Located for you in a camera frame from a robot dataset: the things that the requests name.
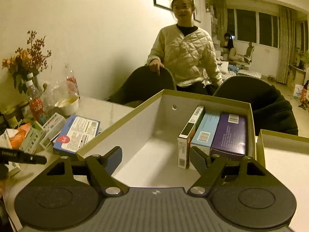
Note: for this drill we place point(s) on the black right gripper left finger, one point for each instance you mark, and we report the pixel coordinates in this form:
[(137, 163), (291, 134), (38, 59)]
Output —
[(69, 192)]

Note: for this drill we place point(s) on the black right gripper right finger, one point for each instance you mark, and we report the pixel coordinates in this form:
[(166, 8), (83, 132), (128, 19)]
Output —
[(242, 193)]

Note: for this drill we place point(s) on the purple medicine box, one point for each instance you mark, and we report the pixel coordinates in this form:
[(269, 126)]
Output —
[(230, 139)]

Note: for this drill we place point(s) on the light blue medicine box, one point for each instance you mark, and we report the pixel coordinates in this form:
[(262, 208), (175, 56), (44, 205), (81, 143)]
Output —
[(203, 137)]

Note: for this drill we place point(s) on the orange green medicine box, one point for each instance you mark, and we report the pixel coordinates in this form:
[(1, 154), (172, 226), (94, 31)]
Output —
[(185, 137)]

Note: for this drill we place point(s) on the large cardboard sorting box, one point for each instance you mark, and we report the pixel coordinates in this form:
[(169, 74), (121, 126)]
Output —
[(148, 138)]

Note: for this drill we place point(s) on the white medicine box green logo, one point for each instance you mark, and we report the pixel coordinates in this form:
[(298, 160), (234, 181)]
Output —
[(9, 166)]

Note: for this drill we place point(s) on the orange tissue pack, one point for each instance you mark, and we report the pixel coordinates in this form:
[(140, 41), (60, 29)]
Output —
[(17, 136)]

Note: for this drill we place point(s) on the yellow lid glass jar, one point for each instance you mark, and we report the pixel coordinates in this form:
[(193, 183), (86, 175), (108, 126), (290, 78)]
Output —
[(12, 116)]

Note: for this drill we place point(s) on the white blue small box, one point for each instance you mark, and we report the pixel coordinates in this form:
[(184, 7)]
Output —
[(52, 127)]

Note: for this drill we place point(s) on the cardboard box lid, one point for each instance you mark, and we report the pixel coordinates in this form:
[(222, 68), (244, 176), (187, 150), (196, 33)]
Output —
[(286, 157)]

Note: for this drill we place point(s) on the red label drink bottle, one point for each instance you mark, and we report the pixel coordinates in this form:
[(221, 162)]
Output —
[(36, 104)]

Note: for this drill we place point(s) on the white paper bowl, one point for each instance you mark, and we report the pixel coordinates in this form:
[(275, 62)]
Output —
[(68, 107)]

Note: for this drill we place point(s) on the dried flower bouquet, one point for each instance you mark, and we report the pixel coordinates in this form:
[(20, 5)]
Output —
[(32, 59)]

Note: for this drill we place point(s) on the dark chair near woman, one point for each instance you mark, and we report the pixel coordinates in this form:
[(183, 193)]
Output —
[(142, 84)]

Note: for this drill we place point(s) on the person in background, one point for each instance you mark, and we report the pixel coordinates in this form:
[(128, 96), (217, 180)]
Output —
[(232, 52)]

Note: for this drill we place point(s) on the woman in white jacket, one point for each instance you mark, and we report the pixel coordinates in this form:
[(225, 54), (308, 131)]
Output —
[(187, 51)]

